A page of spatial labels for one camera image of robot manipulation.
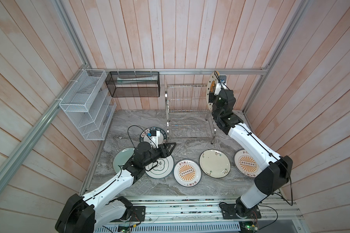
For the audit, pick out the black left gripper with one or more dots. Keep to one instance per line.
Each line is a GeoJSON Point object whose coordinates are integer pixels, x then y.
{"type": "Point", "coordinates": [166, 153]}

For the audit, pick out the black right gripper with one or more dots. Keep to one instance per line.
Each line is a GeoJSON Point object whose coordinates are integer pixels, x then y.
{"type": "Point", "coordinates": [212, 97]}

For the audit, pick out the cat and stars orange-rim plate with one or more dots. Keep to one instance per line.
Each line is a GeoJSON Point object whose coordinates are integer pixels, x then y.
{"type": "Point", "coordinates": [211, 85]}

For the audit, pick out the cream plate with berry sprigs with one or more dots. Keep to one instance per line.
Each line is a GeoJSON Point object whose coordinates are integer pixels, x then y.
{"type": "Point", "coordinates": [214, 163]}

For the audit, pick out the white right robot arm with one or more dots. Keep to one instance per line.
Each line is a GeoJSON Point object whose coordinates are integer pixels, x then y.
{"type": "Point", "coordinates": [276, 170]}

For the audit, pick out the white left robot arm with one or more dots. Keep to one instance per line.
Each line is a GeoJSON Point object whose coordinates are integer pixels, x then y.
{"type": "Point", "coordinates": [83, 214]}

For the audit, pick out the stainless steel dish rack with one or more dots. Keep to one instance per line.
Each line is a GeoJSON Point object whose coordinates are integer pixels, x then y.
{"type": "Point", "coordinates": [187, 113]}

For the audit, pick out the white plate with flower outline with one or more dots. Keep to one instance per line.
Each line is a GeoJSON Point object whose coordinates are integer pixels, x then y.
{"type": "Point", "coordinates": [161, 168]}

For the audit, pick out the orange sunburst plate centre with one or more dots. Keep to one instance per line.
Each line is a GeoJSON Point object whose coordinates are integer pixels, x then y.
{"type": "Point", "coordinates": [187, 173]}

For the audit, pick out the orange sunburst plate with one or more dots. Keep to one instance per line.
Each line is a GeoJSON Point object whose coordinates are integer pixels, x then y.
{"type": "Point", "coordinates": [187, 173]}
{"type": "Point", "coordinates": [246, 164]}

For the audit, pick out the dark-rim lettered white plate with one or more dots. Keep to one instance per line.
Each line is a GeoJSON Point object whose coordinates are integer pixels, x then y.
{"type": "Point", "coordinates": [162, 138]}

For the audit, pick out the pale green plate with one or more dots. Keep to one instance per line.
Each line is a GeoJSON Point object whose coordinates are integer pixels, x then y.
{"type": "Point", "coordinates": [121, 158]}

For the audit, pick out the orange sunburst plate right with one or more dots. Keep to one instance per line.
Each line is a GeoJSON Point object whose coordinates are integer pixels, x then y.
{"type": "Point", "coordinates": [246, 164]}

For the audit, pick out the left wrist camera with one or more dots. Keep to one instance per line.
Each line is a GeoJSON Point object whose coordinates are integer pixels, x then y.
{"type": "Point", "coordinates": [153, 137]}

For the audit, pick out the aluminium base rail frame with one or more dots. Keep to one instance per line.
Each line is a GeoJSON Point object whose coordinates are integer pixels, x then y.
{"type": "Point", "coordinates": [201, 214]}

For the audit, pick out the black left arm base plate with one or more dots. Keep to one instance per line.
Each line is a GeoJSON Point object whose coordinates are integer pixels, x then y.
{"type": "Point", "coordinates": [134, 213]}

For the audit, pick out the black mesh wall basket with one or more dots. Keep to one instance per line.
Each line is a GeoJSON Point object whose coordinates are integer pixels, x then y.
{"type": "Point", "coordinates": [133, 84]}

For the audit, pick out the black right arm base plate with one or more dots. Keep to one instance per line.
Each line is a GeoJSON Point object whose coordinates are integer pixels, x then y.
{"type": "Point", "coordinates": [237, 211]}

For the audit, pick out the white wire mesh shelf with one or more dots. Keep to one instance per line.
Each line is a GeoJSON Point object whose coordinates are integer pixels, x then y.
{"type": "Point", "coordinates": [89, 105]}

